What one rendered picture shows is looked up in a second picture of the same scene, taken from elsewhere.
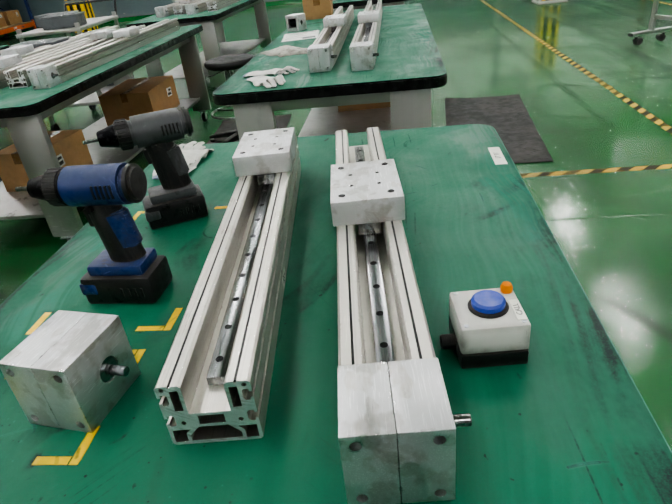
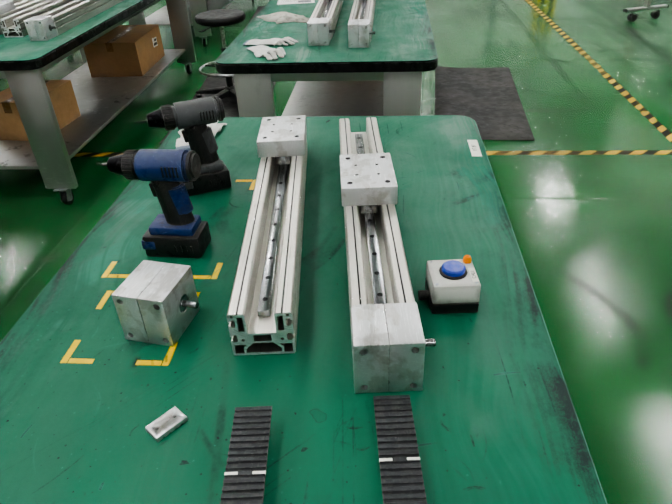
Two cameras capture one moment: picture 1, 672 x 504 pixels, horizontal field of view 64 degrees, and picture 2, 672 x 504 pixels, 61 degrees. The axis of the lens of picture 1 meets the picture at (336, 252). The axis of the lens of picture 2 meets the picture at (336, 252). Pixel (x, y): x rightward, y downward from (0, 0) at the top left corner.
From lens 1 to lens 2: 0.33 m
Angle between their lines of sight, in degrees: 5
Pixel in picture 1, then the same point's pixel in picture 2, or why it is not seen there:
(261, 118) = (260, 87)
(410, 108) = (402, 87)
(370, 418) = (373, 336)
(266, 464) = (299, 368)
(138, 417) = (204, 337)
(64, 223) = (58, 176)
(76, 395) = (167, 319)
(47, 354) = (146, 290)
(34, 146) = (32, 99)
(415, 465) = (399, 366)
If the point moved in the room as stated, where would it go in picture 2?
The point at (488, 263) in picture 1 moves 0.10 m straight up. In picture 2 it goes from (457, 240) to (462, 197)
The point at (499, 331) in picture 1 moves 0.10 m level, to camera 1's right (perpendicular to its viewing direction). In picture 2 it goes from (459, 289) to (518, 284)
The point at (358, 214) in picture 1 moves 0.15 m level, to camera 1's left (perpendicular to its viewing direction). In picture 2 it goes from (362, 198) to (285, 203)
